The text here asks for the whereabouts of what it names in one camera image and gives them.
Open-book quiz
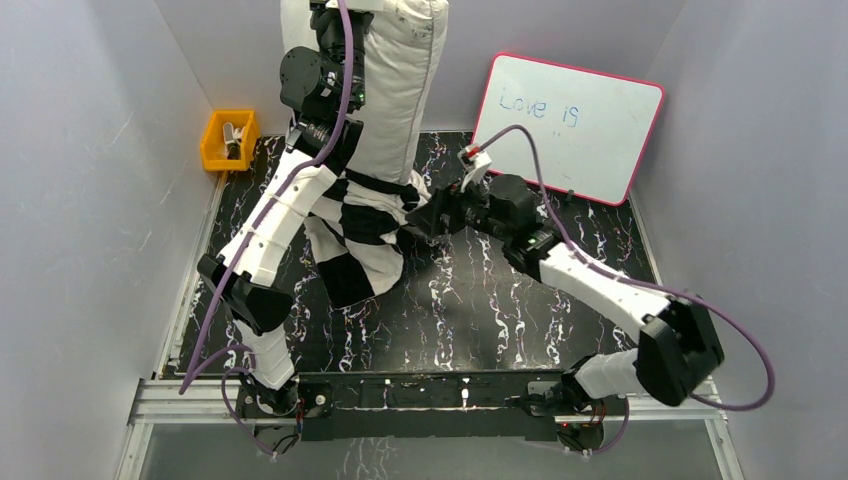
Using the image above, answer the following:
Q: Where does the pink framed whiteboard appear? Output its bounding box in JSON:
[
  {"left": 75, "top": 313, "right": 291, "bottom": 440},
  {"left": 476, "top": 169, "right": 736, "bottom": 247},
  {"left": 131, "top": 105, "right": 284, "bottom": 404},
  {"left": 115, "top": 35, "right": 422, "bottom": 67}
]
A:
[{"left": 473, "top": 53, "right": 665, "bottom": 206}]

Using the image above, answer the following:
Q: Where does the aluminium frame rail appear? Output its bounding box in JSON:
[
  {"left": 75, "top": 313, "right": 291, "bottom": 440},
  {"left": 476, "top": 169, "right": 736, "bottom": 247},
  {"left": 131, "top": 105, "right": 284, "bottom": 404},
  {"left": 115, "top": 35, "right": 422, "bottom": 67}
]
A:
[{"left": 116, "top": 371, "right": 743, "bottom": 479}]

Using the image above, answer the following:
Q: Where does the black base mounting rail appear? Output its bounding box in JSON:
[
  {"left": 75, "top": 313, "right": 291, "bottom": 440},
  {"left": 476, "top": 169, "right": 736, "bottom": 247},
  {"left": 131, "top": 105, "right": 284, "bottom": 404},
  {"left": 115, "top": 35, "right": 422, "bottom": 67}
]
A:
[{"left": 235, "top": 370, "right": 631, "bottom": 444}]

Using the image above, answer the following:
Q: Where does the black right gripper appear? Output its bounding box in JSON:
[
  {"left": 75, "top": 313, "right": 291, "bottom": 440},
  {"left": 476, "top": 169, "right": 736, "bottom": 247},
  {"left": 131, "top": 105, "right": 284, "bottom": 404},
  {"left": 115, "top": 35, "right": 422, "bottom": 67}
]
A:
[{"left": 405, "top": 170, "right": 511, "bottom": 243}]

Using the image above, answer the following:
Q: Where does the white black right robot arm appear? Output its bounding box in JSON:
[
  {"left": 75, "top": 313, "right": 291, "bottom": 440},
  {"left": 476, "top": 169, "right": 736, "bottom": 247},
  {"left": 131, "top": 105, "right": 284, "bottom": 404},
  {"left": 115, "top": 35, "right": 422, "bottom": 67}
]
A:
[{"left": 406, "top": 175, "right": 725, "bottom": 417}]

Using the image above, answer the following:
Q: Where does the yellow plastic bin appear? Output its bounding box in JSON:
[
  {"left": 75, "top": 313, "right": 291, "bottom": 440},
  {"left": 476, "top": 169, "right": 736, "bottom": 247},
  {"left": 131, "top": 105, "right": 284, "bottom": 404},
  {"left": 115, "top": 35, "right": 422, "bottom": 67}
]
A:
[{"left": 200, "top": 110, "right": 260, "bottom": 172}]

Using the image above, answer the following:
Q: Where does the white pillow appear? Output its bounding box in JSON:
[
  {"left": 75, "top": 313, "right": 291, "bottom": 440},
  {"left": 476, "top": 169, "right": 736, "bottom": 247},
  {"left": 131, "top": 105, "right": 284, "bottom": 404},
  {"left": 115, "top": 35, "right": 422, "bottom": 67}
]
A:
[{"left": 279, "top": 0, "right": 450, "bottom": 187}]

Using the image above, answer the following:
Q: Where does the black white checkered pillowcase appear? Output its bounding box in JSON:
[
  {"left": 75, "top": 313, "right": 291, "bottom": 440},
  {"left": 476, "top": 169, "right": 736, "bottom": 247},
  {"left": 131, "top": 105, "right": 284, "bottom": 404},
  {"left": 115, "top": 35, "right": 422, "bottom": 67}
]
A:
[{"left": 304, "top": 169, "right": 431, "bottom": 309}]

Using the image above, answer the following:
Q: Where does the white object in bin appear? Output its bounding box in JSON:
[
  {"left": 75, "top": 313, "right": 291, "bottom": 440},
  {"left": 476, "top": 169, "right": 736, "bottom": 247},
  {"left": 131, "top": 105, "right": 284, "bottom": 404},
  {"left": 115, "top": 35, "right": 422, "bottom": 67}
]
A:
[{"left": 222, "top": 122, "right": 243, "bottom": 160}]

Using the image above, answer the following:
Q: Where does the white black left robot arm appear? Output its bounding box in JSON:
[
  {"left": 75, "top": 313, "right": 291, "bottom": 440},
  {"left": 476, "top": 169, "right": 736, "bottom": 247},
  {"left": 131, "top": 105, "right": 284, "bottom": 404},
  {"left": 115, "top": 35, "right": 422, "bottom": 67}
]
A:
[{"left": 197, "top": 1, "right": 384, "bottom": 416}]

